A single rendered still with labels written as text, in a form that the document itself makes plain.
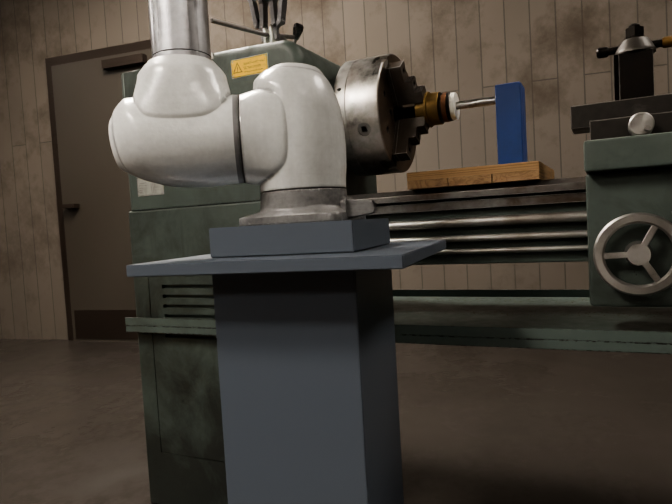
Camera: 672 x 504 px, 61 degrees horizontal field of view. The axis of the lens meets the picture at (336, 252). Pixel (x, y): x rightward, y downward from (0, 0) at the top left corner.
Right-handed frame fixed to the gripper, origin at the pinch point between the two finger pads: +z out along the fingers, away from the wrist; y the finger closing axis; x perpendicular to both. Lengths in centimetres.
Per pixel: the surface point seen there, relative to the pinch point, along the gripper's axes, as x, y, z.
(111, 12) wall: 182, -243, -111
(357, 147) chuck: -0.7, 24.4, 31.5
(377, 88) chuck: -3.1, 31.6, 18.0
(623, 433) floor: 82, 84, 130
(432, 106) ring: 7.7, 42.2, 22.2
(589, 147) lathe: -18, 79, 39
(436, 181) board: -6, 46, 42
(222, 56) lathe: -13.9, -6.3, 6.1
